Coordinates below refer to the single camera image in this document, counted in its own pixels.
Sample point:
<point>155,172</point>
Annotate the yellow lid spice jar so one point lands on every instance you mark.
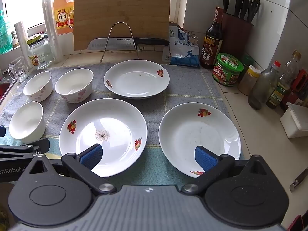
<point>249,81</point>

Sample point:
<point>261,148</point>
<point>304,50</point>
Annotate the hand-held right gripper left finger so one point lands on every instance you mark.
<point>92,156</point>

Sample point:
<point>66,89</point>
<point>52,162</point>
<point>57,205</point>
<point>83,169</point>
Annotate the green cap spice jar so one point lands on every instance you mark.
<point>247,61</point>

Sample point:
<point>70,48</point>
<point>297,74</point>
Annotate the black scissors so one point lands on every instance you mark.
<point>253,7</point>

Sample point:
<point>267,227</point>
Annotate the green lid sauce jar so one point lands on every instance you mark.
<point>227,65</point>

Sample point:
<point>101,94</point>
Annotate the orange cooking wine jug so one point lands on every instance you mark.
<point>61,7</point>

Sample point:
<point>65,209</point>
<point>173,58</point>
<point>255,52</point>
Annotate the white floral bowl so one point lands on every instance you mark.
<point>36,86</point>
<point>72,84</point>

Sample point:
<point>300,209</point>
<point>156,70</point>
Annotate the brown knife block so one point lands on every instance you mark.
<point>237,36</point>

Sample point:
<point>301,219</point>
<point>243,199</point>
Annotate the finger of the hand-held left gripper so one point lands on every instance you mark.
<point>28,148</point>

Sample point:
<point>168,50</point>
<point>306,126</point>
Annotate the red cap glass bottle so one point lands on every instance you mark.
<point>263,86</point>

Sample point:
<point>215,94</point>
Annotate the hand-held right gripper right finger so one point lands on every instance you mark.
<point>204,158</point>

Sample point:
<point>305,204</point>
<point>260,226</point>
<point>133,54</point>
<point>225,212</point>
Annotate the dark vinegar bottle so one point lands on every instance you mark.
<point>211,28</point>

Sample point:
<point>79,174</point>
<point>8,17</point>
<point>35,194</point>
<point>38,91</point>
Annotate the blue white salt bag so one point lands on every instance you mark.
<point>184,53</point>

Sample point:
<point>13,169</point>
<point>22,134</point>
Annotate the white fruit print plate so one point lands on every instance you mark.
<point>108,120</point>
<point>137,81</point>
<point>192,130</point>

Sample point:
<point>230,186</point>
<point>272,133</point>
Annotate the bamboo cutting board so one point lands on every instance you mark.
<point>120,9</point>

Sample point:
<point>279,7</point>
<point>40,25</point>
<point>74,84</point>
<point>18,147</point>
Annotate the oil bottle with label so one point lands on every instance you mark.
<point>280,93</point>

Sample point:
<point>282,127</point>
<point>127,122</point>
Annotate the metal binder clip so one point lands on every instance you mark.
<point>194,38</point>

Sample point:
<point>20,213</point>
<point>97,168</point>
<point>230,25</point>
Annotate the white plastic box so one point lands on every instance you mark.
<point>294,125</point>

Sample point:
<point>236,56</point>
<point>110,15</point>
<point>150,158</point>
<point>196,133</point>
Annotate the grey checked towel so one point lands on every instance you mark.
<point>154,105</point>

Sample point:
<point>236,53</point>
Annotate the green plastic crate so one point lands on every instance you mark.
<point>4,36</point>

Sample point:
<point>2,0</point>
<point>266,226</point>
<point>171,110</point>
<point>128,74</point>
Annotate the glass jar with lid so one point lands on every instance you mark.
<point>39,55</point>

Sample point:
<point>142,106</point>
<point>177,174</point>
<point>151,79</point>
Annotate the clear glass mug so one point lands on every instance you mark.
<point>18,71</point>

